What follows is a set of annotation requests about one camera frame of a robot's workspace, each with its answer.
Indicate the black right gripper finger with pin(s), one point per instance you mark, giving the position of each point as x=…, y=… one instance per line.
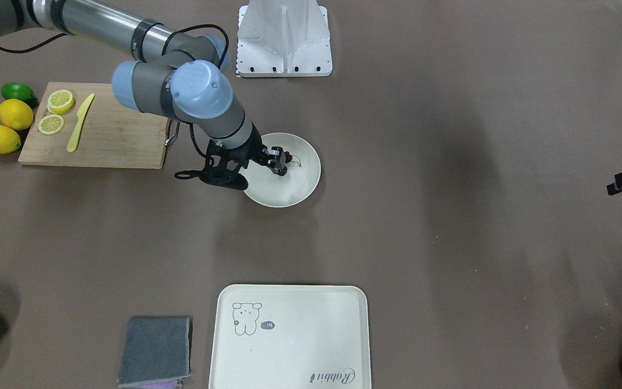
x=273, y=158

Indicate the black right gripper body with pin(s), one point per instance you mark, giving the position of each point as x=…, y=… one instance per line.
x=255, y=153

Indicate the cream shallow plate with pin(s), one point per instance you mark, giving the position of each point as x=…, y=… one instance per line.
x=302, y=177

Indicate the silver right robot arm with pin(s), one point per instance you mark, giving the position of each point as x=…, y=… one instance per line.
x=171, y=74

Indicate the white rabbit tray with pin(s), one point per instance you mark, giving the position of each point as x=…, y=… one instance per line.
x=291, y=336

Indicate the bamboo cutting board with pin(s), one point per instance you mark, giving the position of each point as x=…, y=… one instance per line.
x=112, y=136

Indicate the yellow plastic knife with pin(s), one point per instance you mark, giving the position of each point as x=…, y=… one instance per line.
x=82, y=111

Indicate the lemon slice near lime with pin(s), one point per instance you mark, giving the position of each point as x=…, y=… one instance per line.
x=61, y=101

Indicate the lemon slice near knife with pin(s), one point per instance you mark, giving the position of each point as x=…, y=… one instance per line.
x=51, y=124

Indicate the grey folded cloth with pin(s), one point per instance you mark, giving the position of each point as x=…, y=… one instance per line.
x=156, y=352

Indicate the whole lemon middle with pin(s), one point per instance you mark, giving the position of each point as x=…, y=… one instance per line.
x=16, y=114

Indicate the green lime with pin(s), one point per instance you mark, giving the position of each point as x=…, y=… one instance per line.
x=17, y=90

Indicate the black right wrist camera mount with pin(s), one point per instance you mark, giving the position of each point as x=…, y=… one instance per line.
x=228, y=177

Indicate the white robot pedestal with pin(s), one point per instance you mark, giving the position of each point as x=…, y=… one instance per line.
x=283, y=39

